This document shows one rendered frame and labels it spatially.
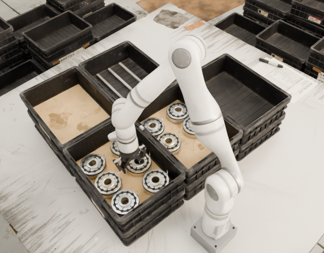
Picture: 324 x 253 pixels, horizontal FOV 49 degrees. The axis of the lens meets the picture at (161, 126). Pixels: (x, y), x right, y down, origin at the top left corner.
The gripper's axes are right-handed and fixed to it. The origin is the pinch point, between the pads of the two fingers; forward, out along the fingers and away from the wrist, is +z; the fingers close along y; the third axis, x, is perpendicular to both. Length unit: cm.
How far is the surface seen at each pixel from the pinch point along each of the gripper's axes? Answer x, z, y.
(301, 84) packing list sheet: 1, 15, 104
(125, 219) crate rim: -21.3, -7.7, -14.6
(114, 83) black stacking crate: 49, 2, 20
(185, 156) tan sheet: -7.4, 2.3, 20.9
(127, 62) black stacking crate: 58, 2, 33
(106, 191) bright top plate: -4.1, -0.6, -13.5
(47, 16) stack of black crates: 199, 47, 34
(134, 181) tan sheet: -5.1, 2.3, -2.1
